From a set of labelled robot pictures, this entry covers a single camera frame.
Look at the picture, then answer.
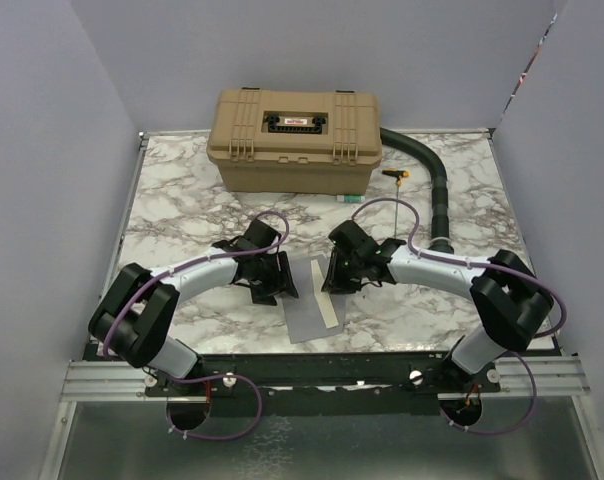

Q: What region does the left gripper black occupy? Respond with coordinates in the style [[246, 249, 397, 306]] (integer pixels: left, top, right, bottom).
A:
[[248, 251, 297, 305]]

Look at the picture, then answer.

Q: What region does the grey envelope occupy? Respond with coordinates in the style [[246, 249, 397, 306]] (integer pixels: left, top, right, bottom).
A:
[[282, 255, 346, 344]]

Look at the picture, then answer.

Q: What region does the green white glue stick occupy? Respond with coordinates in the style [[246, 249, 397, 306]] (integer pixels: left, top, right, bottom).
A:
[[336, 194, 365, 204]]

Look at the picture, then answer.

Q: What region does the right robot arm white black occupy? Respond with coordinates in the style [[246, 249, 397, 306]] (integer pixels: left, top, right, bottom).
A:
[[322, 220, 554, 391]]

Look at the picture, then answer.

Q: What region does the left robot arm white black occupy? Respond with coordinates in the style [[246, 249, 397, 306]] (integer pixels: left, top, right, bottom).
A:
[[88, 213, 299, 395]]

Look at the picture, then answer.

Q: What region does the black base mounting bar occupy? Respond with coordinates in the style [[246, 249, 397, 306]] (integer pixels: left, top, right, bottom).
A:
[[145, 351, 500, 417]]

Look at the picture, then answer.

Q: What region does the tan plastic tool case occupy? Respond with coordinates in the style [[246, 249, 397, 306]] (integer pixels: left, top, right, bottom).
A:
[[206, 87, 383, 195]]

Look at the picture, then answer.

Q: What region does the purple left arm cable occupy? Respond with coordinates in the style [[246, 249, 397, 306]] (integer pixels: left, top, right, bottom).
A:
[[99, 210, 291, 441]]

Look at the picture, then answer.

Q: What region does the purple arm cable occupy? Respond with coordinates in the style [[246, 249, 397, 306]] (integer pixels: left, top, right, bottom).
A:
[[350, 198, 568, 435], [99, 210, 291, 441]]

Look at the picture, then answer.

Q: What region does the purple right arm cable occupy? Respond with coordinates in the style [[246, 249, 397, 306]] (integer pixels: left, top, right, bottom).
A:
[[350, 198, 568, 435]]

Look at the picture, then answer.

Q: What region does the black corrugated hose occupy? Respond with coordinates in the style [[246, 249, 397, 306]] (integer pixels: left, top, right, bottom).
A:
[[379, 127, 456, 256]]

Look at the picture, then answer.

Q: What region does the yellow black T-handle hex key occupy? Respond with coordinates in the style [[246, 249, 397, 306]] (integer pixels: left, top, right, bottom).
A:
[[380, 168, 411, 236]]

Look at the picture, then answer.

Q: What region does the aluminium frame rail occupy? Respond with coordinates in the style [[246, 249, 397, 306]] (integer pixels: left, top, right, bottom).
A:
[[88, 131, 565, 396]]

